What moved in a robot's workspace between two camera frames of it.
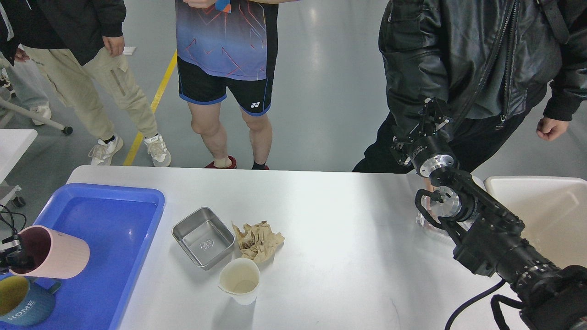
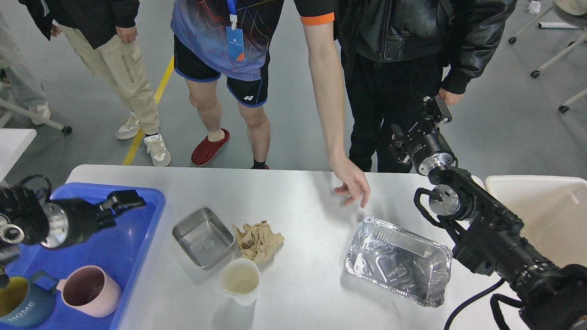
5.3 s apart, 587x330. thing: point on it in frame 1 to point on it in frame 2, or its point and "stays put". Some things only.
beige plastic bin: [553, 210] stays put
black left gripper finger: [13, 259] to [121, 200]
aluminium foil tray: [425, 200] to [391, 257]
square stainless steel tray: [205, 238] stays put
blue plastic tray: [119, 225] stays put
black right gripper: [429, 148] stays put
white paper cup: [240, 278] stays put
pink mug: [52, 254] to [91, 291]
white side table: [14, 143] stays put
